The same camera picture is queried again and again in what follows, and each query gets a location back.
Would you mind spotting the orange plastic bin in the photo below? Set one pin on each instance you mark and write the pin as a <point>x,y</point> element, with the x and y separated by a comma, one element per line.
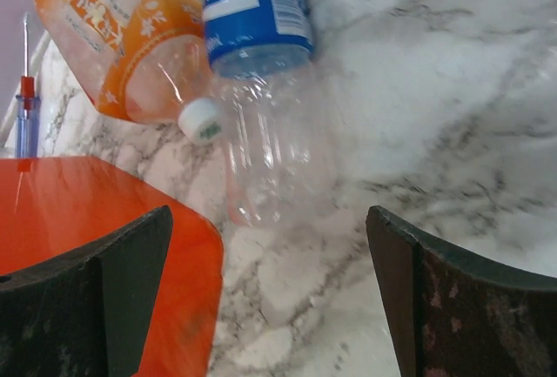
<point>50,206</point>

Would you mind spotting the red screwdriver at back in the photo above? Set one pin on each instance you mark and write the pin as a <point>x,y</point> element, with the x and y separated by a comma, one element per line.
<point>28,105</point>

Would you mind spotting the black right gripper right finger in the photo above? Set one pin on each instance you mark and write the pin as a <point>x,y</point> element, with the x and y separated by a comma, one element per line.
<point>452,312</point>

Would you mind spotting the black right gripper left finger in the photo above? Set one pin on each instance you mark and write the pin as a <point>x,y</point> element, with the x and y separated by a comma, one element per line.
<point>86,312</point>

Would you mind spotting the clear bottle blue label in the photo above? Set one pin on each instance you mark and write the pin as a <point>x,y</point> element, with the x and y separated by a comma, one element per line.
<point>278,160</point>

